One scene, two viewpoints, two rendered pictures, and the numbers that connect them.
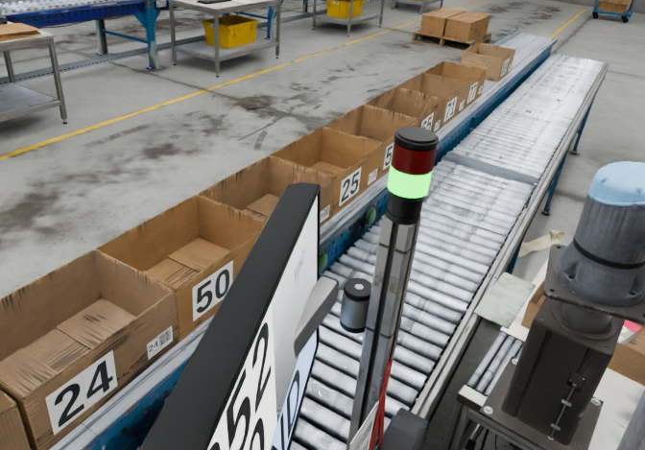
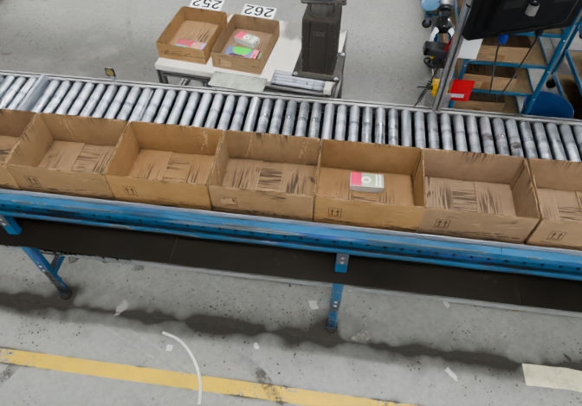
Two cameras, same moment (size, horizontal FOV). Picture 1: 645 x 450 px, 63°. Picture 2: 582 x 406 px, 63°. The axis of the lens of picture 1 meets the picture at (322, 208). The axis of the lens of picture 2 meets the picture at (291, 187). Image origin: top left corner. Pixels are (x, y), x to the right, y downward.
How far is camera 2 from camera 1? 240 cm
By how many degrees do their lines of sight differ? 78
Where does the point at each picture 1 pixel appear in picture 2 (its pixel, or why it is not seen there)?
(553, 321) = (333, 18)
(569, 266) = not seen: outside the picture
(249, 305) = not seen: outside the picture
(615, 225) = not seen: outside the picture
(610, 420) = not seen: hidden behind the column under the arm
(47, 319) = (462, 231)
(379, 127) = (27, 160)
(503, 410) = (333, 74)
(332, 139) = (113, 170)
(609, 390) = (291, 46)
